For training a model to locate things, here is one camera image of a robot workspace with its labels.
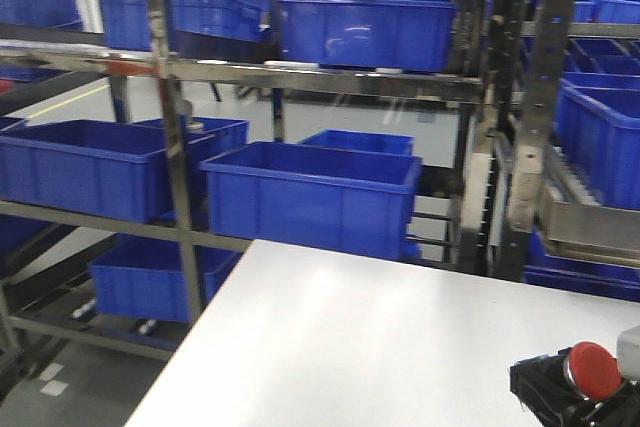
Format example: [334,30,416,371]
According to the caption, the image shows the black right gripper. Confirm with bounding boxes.
[509,347,639,426]

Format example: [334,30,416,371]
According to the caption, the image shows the red round push button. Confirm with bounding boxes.
[563,341,623,402]

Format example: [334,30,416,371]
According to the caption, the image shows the blue bin bottom right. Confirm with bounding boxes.
[524,231,639,302]

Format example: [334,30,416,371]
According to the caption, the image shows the large blue bin right shelf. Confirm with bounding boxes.
[555,86,639,210]

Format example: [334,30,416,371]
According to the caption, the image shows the large blue bin lower left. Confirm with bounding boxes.
[199,142,422,260]

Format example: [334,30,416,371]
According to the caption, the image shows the blue bin behind lower left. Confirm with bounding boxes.
[299,129,414,156]

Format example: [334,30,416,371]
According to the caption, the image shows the blue bin upper left shelf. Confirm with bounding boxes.
[278,0,456,73]

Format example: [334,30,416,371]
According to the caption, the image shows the blue bin bottom left rack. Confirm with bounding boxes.
[87,236,244,323]

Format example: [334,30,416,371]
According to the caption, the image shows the blue bin rack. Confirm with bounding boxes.
[87,236,244,323]
[0,119,216,224]

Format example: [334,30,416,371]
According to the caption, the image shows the steel shelf rail right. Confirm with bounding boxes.
[537,190,639,269]

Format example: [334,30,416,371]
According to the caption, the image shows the steel shelf rail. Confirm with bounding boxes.
[537,190,639,269]
[1,46,482,104]

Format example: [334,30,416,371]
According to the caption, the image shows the steel shelf rail left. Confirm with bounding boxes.
[1,46,482,104]

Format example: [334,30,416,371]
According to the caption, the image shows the steel rack upright post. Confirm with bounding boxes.
[494,0,575,282]

